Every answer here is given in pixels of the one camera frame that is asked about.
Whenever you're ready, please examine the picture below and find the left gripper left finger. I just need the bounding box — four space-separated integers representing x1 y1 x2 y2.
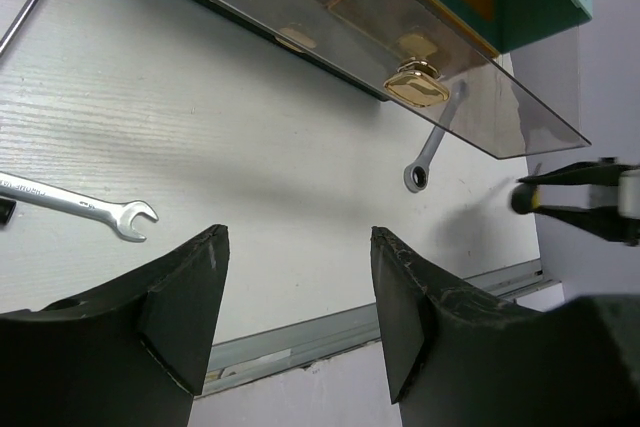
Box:
1 225 229 427

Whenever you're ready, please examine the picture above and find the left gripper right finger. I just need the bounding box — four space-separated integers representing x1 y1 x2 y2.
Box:
371 227 639 426

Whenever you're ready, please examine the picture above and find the silver open-end combination wrench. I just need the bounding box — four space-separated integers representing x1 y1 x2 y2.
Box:
1 172 159 243

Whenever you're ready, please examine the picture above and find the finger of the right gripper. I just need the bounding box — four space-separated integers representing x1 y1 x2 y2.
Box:
534 206 639 247
517 159 639 197

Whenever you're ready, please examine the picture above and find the small black-green precision screwdriver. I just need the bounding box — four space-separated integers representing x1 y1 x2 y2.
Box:
0 198 17 228

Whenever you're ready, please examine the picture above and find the silver ratcheting ring wrench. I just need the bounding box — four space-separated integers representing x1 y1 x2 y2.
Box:
403 80 469 193

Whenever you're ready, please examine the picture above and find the yellow-black handled screwdriver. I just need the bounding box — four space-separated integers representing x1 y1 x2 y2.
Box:
510 179 540 215

